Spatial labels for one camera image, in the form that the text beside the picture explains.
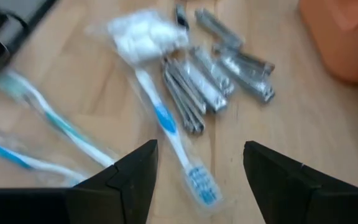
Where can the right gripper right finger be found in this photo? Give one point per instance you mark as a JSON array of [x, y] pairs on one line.
[[275, 186]]

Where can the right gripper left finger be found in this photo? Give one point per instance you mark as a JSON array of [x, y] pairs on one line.
[[129, 193]]

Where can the blue white toothbrush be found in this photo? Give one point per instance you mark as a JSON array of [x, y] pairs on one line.
[[165, 119], [8, 154]]

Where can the teal white toothbrush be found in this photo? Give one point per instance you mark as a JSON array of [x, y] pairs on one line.
[[57, 123]]

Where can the clear cotton swab bag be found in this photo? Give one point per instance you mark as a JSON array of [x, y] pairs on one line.
[[145, 37]]

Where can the orange plastic bin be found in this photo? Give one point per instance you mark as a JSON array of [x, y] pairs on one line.
[[343, 40]]

